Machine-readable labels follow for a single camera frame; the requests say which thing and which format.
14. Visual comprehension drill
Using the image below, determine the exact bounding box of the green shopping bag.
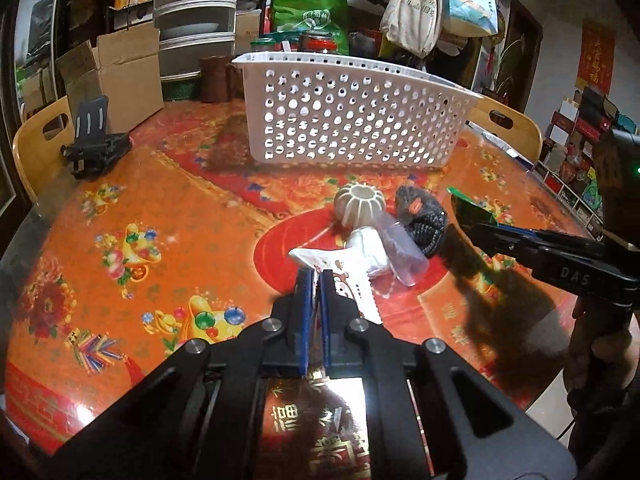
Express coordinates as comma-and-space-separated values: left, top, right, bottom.
270, 0, 351, 56

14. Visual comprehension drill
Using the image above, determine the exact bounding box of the white perforated plastic basket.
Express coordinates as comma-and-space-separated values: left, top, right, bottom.
231, 51, 485, 170

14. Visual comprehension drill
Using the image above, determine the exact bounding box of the dark grey knitted toy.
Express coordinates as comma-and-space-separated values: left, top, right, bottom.
395, 185, 447, 259

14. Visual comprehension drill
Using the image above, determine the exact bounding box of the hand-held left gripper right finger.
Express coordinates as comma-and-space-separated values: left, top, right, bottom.
321, 269, 577, 480

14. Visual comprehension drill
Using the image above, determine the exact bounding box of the plastic drawer unit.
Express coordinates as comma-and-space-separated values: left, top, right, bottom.
152, 0, 238, 81

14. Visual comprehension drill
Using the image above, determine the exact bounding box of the black phone stand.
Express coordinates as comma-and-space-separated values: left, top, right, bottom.
61, 95, 132, 181

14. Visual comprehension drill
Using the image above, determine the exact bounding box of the small cardboard box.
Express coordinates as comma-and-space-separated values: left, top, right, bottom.
235, 10, 262, 56

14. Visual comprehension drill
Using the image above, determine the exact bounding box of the person's right hand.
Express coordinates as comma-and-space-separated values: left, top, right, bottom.
566, 296, 640, 403

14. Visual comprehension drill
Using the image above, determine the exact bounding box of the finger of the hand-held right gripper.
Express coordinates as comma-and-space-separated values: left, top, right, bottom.
470, 225, 543, 272
492, 223, 553, 242

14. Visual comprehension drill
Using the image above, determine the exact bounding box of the wooden chair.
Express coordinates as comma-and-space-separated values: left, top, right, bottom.
467, 96, 543, 163
12, 96, 76, 202

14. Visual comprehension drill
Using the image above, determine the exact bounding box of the white foam fruit net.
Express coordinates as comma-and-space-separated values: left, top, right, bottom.
334, 184, 387, 227

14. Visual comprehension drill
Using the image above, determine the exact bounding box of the dark mirrored wardrobe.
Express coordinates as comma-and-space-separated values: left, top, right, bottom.
0, 0, 121, 241

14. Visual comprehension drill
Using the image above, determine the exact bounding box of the red lid pickle jar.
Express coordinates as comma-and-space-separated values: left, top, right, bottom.
298, 30, 336, 54

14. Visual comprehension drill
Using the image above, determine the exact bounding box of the red wall poster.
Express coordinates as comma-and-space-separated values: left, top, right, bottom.
575, 22, 616, 93

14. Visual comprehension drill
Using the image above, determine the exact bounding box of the green packet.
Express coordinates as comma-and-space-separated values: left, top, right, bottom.
446, 187, 499, 228

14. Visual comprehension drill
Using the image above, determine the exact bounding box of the white printed plastic packet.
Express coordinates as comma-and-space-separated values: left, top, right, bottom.
290, 226, 397, 327

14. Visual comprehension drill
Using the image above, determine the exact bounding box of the beige canvas tote bag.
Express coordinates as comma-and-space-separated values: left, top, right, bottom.
380, 0, 446, 58

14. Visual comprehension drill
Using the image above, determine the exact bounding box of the clear plastic bag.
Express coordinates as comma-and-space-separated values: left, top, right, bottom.
382, 222, 430, 287

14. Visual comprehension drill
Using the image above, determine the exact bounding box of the cluttered storage shelf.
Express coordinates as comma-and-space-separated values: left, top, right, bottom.
532, 85, 640, 241

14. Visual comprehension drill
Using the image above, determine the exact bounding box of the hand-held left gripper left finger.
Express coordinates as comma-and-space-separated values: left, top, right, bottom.
50, 267, 317, 480

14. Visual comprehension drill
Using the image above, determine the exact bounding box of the open cardboard box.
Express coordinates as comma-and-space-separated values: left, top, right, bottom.
56, 24, 166, 133

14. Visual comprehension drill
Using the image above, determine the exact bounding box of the brown tea caddy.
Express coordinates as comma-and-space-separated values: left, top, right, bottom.
199, 55, 246, 103

